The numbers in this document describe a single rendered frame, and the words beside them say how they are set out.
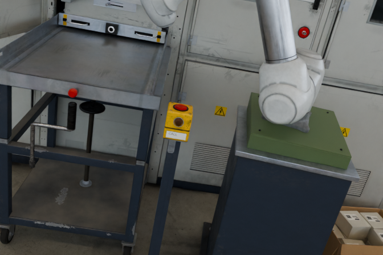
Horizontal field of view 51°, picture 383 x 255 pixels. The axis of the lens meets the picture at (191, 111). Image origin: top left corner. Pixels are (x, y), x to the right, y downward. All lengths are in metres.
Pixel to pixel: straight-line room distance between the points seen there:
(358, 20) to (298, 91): 0.99
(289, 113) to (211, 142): 1.08
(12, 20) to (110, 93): 0.73
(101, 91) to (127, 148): 0.91
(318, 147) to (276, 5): 0.52
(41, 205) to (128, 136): 0.64
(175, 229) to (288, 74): 1.18
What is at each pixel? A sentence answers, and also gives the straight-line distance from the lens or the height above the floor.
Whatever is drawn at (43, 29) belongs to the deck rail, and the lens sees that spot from 2.00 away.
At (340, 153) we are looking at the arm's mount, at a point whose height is 0.80.
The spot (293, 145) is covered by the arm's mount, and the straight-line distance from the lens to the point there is 1.46.
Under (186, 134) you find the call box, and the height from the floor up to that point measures 0.83.
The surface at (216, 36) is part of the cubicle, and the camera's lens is 2.08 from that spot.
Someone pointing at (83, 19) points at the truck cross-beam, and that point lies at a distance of 2.14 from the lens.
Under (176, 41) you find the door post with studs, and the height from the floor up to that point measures 0.88.
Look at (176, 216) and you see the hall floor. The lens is 2.27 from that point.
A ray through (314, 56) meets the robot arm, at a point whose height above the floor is 1.09.
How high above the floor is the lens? 1.41
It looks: 24 degrees down
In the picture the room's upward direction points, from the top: 11 degrees clockwise
